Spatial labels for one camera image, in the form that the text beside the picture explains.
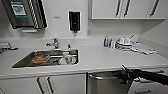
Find small wall label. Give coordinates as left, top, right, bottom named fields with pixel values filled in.
left=53, top=15, right=62, bottom=20

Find folded white cloth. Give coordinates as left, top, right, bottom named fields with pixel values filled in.
left=131, top=44, right=158, bottom=55

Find white sink base cabinet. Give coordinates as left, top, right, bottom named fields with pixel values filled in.
left=0, top=73, right=88, bottom=94

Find black paper towel dispenser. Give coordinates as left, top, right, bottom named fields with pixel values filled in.
left=0, top=0, right=48, bottom=30

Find white wall cabinet three doors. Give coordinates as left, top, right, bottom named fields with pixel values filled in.
left=89, top=0, right=168, bottom=20

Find white cup in sink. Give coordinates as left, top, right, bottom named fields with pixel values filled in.
left=62, top=52, right=76, bottom=65

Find dish soap bottle blue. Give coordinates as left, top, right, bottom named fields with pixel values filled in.
left=103, top=35, right=110, bottom=48

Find stacked white dishes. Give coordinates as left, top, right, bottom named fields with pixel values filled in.
left=114, top=35, right=134, bottom=51

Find stainless steel sink basin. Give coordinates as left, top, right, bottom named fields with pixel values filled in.
left=12, top=49, right=80, bottom=69

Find stainless steel dishwasher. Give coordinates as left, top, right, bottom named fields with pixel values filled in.
left=87, top=69, right=134, bottom=94

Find chrome sink faucet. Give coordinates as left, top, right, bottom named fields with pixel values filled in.
left=45, top=37, right=60, bottom=50

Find black wall soap dispenser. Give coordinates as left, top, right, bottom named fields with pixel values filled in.
left=68, top=10, right=82, bottom=34

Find white drawer unit beside dishwasher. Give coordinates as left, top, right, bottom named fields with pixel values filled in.
left=128, top=68, right=168, bottom=94

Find small white bottle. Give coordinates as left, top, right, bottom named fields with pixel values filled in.
left=109, top=39, right=115, bottom=49

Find dish drying rack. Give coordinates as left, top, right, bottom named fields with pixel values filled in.
left=0, top=41, right=19, bottom=53

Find orange bowl in sink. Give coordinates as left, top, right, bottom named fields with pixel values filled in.
left=31, top=53, right=49, bottom=64

